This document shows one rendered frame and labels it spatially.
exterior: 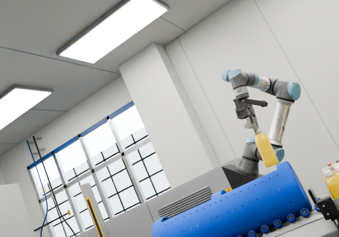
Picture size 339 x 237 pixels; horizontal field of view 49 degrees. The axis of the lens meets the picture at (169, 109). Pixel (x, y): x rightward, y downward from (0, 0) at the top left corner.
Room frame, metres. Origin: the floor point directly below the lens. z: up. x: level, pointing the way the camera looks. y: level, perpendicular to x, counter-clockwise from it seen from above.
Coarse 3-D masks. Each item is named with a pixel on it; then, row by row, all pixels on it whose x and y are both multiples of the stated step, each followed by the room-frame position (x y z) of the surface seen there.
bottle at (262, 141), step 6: (258, 132) 1.96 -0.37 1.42; (258, 138) 1.95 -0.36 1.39; (264, 138) 1.94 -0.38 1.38; (258, 144) 1.95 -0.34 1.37; (264, 144) 1.94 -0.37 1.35; (270, 144) 1.96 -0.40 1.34; (264, 150) 1.94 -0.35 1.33; (270, 150) 1.94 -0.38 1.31; (264, 156) 1.95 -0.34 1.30; (270, 156) 1.94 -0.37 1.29; (264, 162) 1.96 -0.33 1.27; (270, 162) 1.94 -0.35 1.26; (276, 162) 1.94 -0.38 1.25
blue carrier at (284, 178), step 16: (272, 176) 2.06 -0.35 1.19; (288, 176) 2.01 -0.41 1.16; (224, 192) 2.26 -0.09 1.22; (240, 192) 2.11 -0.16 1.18; (256, 192) 2.06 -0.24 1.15; (272, 192) 2.03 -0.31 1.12; (288, 192) 2.01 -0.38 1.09; (304, 192) 2.14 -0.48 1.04; (192, 208) 2.22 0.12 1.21; (208, 208) 2.15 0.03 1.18; (224, 208) 2.11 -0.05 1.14; (240, 208) 2.08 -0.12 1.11; (256, 208) 2.06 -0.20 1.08; (272, 208) 2.05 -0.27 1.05; (288, 208) 2.04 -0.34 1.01; (160, 224) 2.27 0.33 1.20; (176, 224) 2.21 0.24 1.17; (192, 224) 2.17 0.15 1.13; (208, 224) 2.14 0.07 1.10; (224, 224) 2.12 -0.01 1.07; (240, 224) 2.10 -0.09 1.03; (256, 224) 2.10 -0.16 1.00; (272, 224) 2.13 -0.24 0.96
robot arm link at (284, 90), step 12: (276, 84) 2.31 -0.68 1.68; (288, 84) 2.26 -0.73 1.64; (276, 96) 2.33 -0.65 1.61; (288, 96) 2.28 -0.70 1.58; (276, 108) 2.34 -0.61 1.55; (288, 108) 2.32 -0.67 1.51; (276, 120) 2.34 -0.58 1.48; (276, 132) 2.35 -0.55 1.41; (276, 144) 2.36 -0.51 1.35; (276, 156) 2.37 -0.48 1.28
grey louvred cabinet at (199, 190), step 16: (208, 176) 3.76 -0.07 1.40; (224, 176) 3.71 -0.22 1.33; (176, 192) 3.92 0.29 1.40; (192, 192) 3.85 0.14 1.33; (208, 192) 3.79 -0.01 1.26; (144, 208) 4.08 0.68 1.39; (160, 208) 4.00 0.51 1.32; (176, 208) 3.94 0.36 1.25; (112, 224) 4.26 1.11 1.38; (128, 224) 4.18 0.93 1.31; (144, 224) 4.11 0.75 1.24
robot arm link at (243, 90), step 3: (240, 87) 1.94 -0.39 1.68; (243, 87) 1.94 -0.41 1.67; (246, 87) 1.96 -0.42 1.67; (234, 90) 1.96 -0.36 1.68; (237, 90) 1.95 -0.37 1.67; (240, 90) 1.94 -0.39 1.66; (243, 90) 1.94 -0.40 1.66; (246, 90) 1.95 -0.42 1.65; (234, 93) 1.97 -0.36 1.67; (237, 93) 1.95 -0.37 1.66; (240, 93) 1.94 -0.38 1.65; (243, 93) 1.94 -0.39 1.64; (246, 93) 1.95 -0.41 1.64; (237, 96) 1.96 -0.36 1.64
